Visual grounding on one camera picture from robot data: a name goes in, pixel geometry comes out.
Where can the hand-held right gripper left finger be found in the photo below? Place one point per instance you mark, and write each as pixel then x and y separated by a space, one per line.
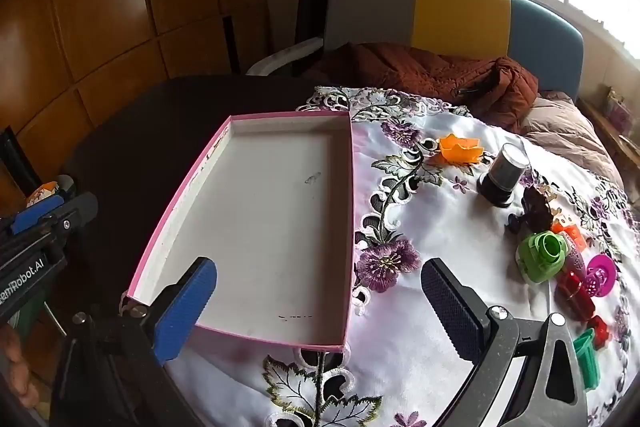
pixel 185 312

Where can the red shiny capsule toy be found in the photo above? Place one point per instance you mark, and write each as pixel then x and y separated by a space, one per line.
pixel 575 294

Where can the white chair armrest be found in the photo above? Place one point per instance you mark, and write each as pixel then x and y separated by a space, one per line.
pixel 285 57

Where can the small pink patterned box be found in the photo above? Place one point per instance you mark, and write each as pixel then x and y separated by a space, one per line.
pixel 619 112

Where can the teal green toy cup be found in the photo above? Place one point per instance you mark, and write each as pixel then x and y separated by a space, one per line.
pixel 586 359

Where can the magenta suction toy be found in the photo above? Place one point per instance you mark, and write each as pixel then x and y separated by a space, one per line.
pixel 600 274

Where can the orange linked toy cubes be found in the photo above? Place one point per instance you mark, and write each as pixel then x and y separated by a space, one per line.
pixel 570 234

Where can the red puzzle piece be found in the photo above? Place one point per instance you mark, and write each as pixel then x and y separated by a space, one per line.
pixel 598 329

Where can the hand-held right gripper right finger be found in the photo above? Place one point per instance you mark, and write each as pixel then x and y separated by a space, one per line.
pixel 450 307

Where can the purple patterned egg toy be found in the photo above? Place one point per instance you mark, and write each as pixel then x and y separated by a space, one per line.
pixel 575 263

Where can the green round toy white base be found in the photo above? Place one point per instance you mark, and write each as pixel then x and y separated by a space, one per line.
pixel 540 257

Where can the white floral embroidered tablecloth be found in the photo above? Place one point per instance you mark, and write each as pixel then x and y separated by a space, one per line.
pixel 400 322

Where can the clear cylinder container black base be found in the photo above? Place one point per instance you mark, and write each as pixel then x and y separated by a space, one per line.
pixel 505 172

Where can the orange flower-shaped mold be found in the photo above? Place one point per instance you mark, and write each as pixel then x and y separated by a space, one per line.
pixel 457 149

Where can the brown spiky toy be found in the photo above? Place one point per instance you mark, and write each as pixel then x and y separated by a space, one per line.
pixel 537 209

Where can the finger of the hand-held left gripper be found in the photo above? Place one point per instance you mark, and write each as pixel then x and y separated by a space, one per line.
pixel 35 214
pixel 77 212

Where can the orange white patterned object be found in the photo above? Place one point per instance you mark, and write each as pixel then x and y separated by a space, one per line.
pixel 42 193

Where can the wooden side shelf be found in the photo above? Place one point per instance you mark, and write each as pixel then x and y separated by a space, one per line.
pixel 620 147

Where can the brown quilted jacket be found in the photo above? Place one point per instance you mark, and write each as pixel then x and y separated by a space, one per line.
pixel 415 74

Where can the grey yellow blue sofa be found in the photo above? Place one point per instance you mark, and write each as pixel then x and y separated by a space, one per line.
pixel 460 7

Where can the beige pink quilt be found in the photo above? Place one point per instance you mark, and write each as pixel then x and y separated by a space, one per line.
pixel 565 132

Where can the wooden wardrobe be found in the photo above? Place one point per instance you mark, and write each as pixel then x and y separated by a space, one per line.
pixel 125 7

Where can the pink shallow cardboard box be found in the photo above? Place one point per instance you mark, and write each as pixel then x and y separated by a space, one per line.
pixel 260 217

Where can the person's left hand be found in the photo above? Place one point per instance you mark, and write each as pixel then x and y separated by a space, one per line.
pixel 12 362

